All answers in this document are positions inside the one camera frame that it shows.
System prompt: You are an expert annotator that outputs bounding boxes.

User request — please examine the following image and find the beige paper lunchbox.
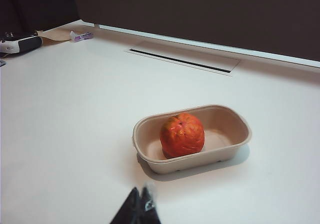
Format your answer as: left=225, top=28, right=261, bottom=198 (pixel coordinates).
left=132, top=104, right=253, bottom=175

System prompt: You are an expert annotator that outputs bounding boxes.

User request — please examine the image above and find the brown fabric desk divider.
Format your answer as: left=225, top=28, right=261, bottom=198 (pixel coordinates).
left=72, top=0, right=320, bottom=62

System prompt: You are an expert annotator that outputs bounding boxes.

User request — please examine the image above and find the wrinkled orange fruit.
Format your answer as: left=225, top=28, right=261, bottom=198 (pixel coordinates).
left=159, top=112, right=206, bottom=159

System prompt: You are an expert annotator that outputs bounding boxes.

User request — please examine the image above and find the white and black handheld device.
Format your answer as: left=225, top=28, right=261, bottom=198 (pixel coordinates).
left=0, top=32, right=43, bottom=57

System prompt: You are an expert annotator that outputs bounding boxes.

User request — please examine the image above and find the brown paper sheet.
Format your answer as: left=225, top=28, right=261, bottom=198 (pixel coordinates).
left=35, top=24, right=76, bottom=45

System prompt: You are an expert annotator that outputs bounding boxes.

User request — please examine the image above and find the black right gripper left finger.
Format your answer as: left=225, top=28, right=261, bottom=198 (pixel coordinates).
left=109, top=186, right=142, bottom=224

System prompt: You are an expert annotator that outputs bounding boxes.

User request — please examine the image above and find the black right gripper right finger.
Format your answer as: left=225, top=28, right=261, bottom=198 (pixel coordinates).
left=140, top=182, right=162, bottom=224

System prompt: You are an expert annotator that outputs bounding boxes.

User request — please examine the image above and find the purple and white small packet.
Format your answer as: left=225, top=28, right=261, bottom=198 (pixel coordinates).
left=69, top=30, right=94, bottom=43

